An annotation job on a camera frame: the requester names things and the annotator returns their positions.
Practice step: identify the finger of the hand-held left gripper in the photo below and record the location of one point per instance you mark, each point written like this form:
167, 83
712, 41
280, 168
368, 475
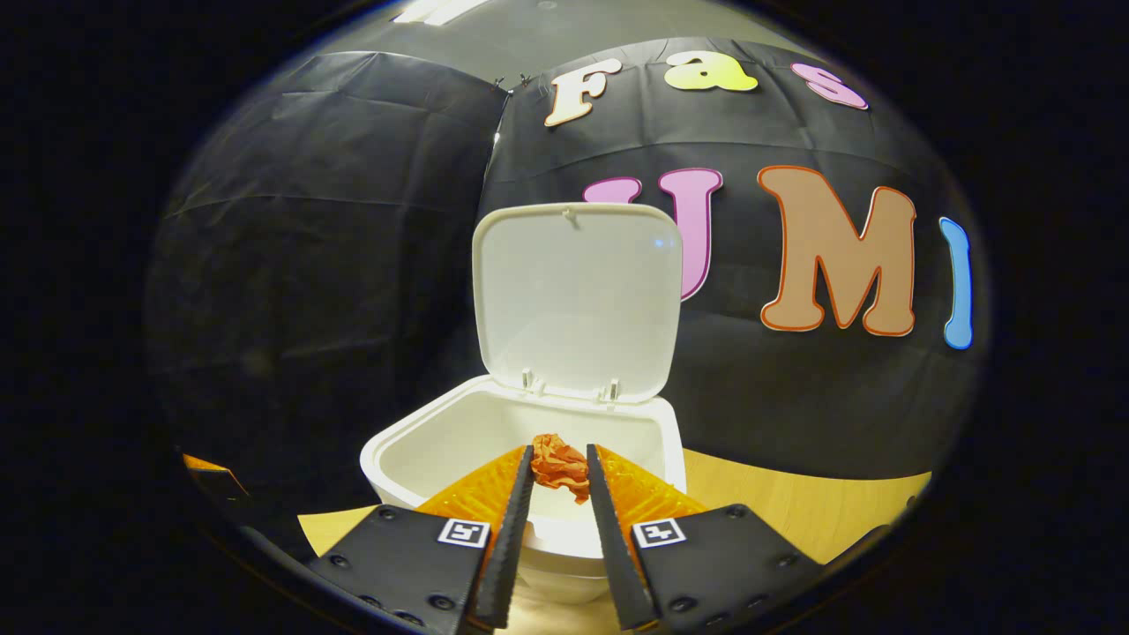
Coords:
207, 467

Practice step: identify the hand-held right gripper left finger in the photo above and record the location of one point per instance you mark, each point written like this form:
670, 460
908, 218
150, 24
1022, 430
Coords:
512, 547

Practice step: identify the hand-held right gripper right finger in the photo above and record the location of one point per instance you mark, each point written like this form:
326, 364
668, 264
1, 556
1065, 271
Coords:
613, 547

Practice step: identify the orange paper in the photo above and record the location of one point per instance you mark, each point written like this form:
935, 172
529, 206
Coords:
560, 463

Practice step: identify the white desktop garbage bin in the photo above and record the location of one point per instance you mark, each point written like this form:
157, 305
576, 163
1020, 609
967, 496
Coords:
573, 300

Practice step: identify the wooden desktop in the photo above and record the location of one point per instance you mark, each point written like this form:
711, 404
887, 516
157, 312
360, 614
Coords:
794, 511

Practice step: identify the black backdrop cloth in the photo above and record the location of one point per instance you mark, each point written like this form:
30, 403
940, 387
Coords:
353, 265

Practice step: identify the ceiling light panel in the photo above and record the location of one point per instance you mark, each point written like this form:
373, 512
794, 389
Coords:
437, 11

